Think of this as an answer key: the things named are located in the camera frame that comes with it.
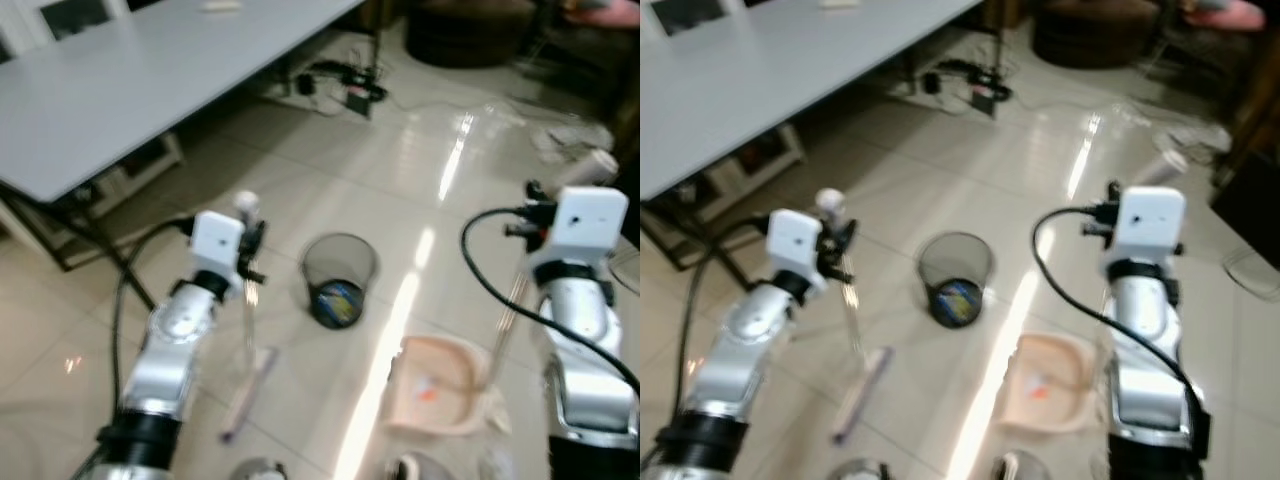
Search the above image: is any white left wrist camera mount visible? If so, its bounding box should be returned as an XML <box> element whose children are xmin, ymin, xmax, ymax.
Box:
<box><xmin>765</xmin><ymin>208</ymin><xmax>824</xmax><ymax>297</ymax></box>
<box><xmin>189</xmin><ymin>211</ymin><xmax>247</xmax><ymax>292</ymax></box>

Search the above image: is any low white shelf unit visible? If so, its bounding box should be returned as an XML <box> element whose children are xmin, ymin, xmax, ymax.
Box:
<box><xmin>55</xmin><ymin>128</ymin><xmax>187</xmax><ymax>223</ymax></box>
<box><xmin>690</xmin><ymin>120</ymin><xmax>807</xmax><ymax>219</ymax></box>

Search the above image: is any dark brown round ottoman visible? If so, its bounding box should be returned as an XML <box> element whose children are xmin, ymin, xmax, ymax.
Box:
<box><xmin>404</xmin><ymin>0</ymin><xmax>538</xmax><ymax>70</ymax></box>
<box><xmin>1031</xmin><ymin>0</ymin><xmax>1163</xmax><ymax>70</ymax></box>

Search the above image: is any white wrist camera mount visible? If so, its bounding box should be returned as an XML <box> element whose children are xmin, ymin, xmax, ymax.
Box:
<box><xmin>765</xmin><ymin>208</ymin><xmax>824</xmax><ymax>297</ymax></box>
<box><xmin>1103</xmin><ymin>185</ymin><xmax>1189</xmax><ymax>279</ymax></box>
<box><xmin>189</xmin><ymin>211</ymin><xmax>247</xmax><ymax>292</ymax></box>
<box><xmin>528</xmin><ymin>187</ymin><xmax>630</xmax><ymax>279</ymax></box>

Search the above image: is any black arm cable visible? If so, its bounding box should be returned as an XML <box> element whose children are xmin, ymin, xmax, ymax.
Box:
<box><xmin>674</xmin><ymin>214</ymin><xmax>773</xmax><ymax>401</ymax></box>
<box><xmin>461</xmin><ymin>206</ymin><xmax>641</xmax><ymax>396</ymax></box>
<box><xmin>1031</xmin><ymin>205</ymin><xmax>1213</xmax><ymax>441</ymax></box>
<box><xmin>108</xmin><ymin>215</ymin><xmax>197</xmax><ymax>406</ymax></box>

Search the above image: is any black power strip with cables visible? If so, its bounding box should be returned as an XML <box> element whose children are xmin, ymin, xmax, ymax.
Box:
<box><xmin>898</xmin><ymin>56</ymin><xmax>1013</xmax><ymax>117</ymax></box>
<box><xmin>288</xmin><ymin>58</ymin><xmax>389</xmax><ymax>119</ymax></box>

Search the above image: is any grey table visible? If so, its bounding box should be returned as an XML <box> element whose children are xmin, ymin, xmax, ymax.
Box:
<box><xmin>0</xmin><ymin>0</ymin><xmax>367</xmax><ymax>204</ymax></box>
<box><xmin>640</xmin><ymin>0</ymin><xmax>987</xmax><ymax>201</ymax></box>

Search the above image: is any clear round lid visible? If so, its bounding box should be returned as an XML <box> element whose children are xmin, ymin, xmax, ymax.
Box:
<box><xmin>1223</xmin><ymin>244</ymin><xmax>1280</xmax><ymax>303</ymax></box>
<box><xmin>610</xmin><ymin>245</ymin><xmax>641</xmax><ymax>298</ymax></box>

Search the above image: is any dark wooden furniture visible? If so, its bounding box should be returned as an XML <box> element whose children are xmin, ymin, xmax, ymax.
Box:
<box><xmin>1212</xmin><ymin>55</ymin><xmax>1280</xmax><ymax>246</ymax></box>
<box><xmin>612</xmin><ymin>60</ymin><xmax>641</xmax><ymax>191</ymax></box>

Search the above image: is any pink cushion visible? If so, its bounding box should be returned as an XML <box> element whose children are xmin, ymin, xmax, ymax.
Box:
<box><xmin>1184</xmin><ymin>0</ymin><xmax>1267</xmax><ymax>30</ymax></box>
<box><xmin>563</xmin><ymin>0</ymin><xmax>641</xmax><ymax>28</ymax></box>

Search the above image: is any black mesh wastebasket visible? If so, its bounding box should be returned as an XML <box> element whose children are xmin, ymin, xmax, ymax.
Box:
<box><xmin>301</xmin><ymin>232</ymin><xmax>380</xmax><ymax>330</ymax></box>
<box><xmin>917</xmin><ymin>231</ymin><xmax>997</xmax><ymax>330</ymax></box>

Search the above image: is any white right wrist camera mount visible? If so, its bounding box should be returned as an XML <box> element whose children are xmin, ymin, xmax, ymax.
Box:
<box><xmin>1103</xmin><ymin>185</ymin><xmax>1189</xmax><ymax>279</ymax></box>
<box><xmin>528</xmin><ymin>187</ymin><xmax>630</xmax><ymax>279</ymax></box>

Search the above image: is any purple broom with clear handle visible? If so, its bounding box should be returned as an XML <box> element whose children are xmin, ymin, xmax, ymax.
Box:
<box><xmin>220</xmin><ymin>190</ymin><xmax>280</xmax><ymax>444</ymax></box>
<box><xmin>815</xmin><ymin>187</ymin><xmax>895</xmax><ymax>447</ymax></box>

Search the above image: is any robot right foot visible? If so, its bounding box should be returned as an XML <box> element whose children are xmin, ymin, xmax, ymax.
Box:
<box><xmin>989</xmin><ymin>450</ymin><xmax>1053</xmax><ymax>480</ymax></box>
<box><xmin>384</xmin><ymin>452</ymin><xmax>448</xmax><ymax>480</ymax></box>

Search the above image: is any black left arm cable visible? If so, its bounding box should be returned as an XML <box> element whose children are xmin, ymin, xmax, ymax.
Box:
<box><xmin>674</xmin><ymin>214</ymin><xmax>773</xmax><ymax>401</ymax></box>
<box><xmin>108</xmin><ymin>215</ymin><xmax>197</xmax><ymax>406</ymax></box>

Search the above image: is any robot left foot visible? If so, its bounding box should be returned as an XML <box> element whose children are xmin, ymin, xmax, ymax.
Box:
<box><xmin>231</xmin><ymin>458</ymin><xmax>288</xmax><ymax>480</ymax></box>
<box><xmin>837</xmin><ymin>458</ymin><xmax>893</xmax><ymax>480</ymax></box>

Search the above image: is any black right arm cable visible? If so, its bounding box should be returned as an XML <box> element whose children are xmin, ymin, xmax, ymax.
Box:
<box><xmin>461</xmin><ymin>206</ymin><xmax>641</xmax><ymax>396</ymax></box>
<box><xmin>1031</xmin><ymin>205</ymin><xmax>1213</xmax><ymax>441</ymax></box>

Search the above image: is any pink dustpan with long handle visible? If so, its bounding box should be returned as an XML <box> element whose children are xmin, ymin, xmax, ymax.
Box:
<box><xmin>383</xmin><ymin>148</ymin><xmax>621</xmax><ymax>438</ymax></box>
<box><xmin>998</xmin><ymin>148</ymin><xmax>1191</xmax><ymax>436</ymax></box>

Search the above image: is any white chair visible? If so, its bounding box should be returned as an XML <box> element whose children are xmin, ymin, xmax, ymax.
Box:
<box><xmin>0</xmin><ymin>0</ymin><xmax>133</xmax><ymax>56</ymax></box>

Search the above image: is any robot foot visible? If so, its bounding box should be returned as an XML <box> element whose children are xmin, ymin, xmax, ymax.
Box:
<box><xmin>989</xmin><ymin>450</ymin><xmax>1053</xmax><ymax>480</ymax></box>
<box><xmin>384</xmin><ymin>452</ymin><xmax>448</xmax><ymax>480</ymax></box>
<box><xmin>231</xmin><ymin>458</ymin><xmax>288</xmax><ymax>480</ymax></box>
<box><xmin>837</xmin><ymin>458</ymin><xmax>893</xmax><ymax>480</ymax></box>

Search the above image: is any crumpled clear plastic bag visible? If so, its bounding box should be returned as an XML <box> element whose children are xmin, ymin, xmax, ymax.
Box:
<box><xmin>528</xmin><ymin>122</ymin><xmax>613</xmax><ymax>163</ymax></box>
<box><xmin>1148</xmin><ymin>118</ymin><xmax>1233</xmax><ymax>157</ymax></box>

